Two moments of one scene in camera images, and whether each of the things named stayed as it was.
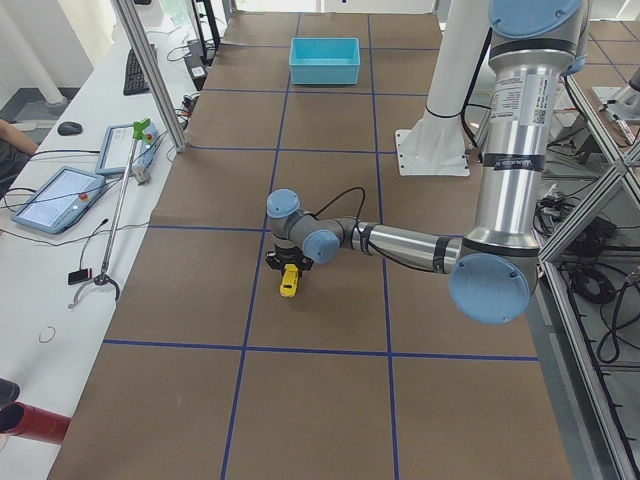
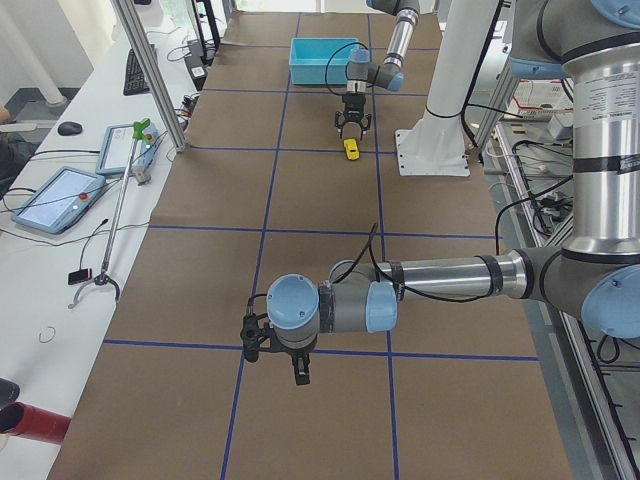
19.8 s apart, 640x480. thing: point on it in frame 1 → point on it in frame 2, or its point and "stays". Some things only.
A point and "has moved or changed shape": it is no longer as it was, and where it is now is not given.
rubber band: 50,339 stays
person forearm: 18,139 → 5,117
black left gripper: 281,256 → 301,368
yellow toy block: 288,285 has moved or changed shape
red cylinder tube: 17,418 stays
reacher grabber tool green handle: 104,279 stays
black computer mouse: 69,128 stays
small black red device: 79,276 stays
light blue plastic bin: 325,61 stays
